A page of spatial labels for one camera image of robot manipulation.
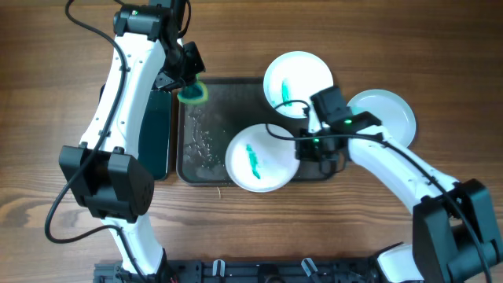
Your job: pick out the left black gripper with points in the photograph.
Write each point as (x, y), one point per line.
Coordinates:
(175, 82)

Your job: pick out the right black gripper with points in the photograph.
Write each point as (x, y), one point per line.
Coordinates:
(310, 149)

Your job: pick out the green yellow sponge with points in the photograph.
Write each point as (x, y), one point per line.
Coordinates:
(195, 94)

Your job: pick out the white plate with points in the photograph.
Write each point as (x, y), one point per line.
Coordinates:
(393, 111)
(262, 158)
(295, 75)

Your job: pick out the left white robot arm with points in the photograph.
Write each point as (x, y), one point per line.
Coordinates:
(103, 171)

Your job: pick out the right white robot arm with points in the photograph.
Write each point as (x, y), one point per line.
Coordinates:
(455, 230)

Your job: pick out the large dark plastic tray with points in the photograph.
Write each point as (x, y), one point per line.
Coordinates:
(205, 131)

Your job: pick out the small black water container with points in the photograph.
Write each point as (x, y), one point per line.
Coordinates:
(155, 134)

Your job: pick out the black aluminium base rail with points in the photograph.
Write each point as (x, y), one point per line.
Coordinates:
(352, 270)

